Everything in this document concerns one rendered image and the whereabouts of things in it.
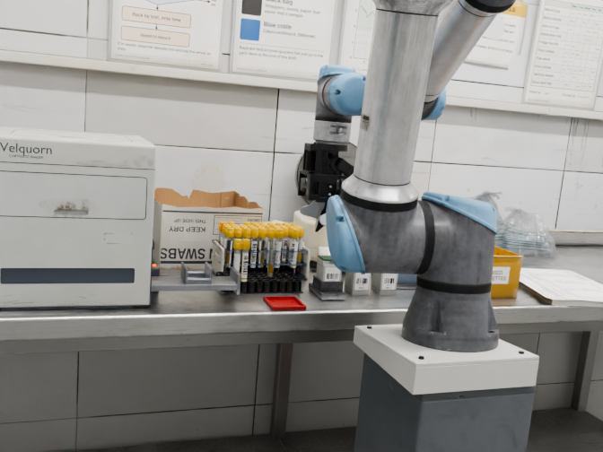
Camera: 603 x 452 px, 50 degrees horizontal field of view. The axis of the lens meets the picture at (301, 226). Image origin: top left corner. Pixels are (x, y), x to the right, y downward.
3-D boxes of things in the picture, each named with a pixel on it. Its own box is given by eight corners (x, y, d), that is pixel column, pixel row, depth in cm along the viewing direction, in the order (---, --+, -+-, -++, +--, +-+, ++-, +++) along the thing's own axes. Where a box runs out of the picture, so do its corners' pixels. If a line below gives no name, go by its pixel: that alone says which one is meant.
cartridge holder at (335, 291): (321, 300, 133) (322, 283, 133) (308, 289, 142) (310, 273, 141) (345, 300, 135) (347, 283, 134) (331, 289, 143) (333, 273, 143)
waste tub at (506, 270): (467, 299, 144) (473, 256, 142) (437, 283, 156) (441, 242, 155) (518, 299, 148) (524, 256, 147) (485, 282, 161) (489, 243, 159)
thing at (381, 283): (379, 295, 141) (382, 265, 140) (370, 289, 146) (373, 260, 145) (396, 295, 143) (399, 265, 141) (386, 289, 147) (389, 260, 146)
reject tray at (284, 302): (272, 310, 124) (273, 307, 124) (263, 299, 130) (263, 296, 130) (306, 309, 126) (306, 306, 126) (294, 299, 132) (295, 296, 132)
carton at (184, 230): (156, 269, 147) (160, 203, 145) (144, 242, 174) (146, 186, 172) (261, 269, 156) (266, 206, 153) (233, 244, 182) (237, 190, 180)
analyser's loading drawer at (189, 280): (130, 296, 118) (131, 268, 118) (127, 286, 125) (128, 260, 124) (240, 294, 125) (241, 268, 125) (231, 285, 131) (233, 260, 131)
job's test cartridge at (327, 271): (321, 291, 135) (324, 262, 134) (314, 285, 140) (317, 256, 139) (339, 291, 137) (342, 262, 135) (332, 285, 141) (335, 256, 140)
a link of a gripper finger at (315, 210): (293, 221, 144) (304, 191, 137) (318, 221, 145) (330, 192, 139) (296, 231, 141) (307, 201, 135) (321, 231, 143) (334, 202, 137)
